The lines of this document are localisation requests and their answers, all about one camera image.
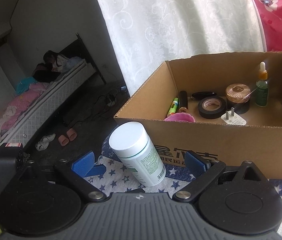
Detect green yellow marker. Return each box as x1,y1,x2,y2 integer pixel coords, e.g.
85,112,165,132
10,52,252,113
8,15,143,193
166,98,179,117

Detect black tube in box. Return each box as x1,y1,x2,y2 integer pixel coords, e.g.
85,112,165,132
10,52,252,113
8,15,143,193
178,90,188,113

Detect brown cardboard box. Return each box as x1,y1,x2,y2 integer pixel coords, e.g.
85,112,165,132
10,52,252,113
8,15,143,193
114,52,282,179

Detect pink bedding pile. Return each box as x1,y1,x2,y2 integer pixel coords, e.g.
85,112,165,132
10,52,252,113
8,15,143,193
0,77,49,138

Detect black oval object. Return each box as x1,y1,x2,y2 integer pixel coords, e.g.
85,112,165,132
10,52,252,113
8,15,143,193
191,91,217,101

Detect green dropper bottle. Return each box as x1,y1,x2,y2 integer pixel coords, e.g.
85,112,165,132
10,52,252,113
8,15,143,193
255,61,269,107

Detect white patterned curtain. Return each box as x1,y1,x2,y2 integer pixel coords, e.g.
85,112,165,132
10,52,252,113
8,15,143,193
98,0,266,94

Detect black electrical tape roll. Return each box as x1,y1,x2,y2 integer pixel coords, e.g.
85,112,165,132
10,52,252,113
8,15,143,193
198,96,226,119

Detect pink plastic lid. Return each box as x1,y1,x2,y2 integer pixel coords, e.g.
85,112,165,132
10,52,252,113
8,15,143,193
164,113,195,123

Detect rose gold lidded jar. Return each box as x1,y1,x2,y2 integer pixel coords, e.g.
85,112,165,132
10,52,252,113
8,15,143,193
225,83,251,114

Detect pink slippers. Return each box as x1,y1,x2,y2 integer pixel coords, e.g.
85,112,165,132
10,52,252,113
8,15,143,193
58,128,78,147

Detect blue white star cloth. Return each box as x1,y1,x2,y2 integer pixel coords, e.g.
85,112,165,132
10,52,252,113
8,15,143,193
85,140,282,236

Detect black tracker box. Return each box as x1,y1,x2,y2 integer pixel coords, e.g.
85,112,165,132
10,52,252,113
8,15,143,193
0,142,25,194

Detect white shoe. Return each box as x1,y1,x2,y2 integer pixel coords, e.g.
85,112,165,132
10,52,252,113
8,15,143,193
35,134,56,152

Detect white wall charger plug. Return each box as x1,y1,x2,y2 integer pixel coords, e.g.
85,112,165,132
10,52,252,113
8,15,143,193
221,107,246,126

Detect white green labelled bottle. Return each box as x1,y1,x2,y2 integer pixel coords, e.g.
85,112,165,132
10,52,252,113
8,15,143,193
109,121,166,187

